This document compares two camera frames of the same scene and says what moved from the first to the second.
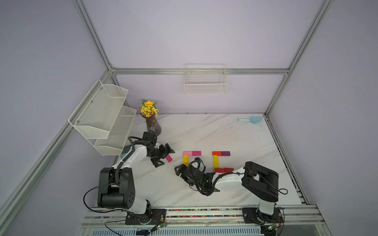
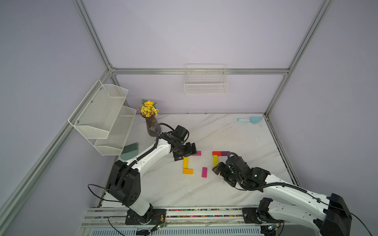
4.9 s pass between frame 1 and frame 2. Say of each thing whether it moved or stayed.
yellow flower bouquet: stayed
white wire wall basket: stayed
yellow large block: stayed
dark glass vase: stayed
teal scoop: stayed
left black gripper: moved
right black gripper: moved
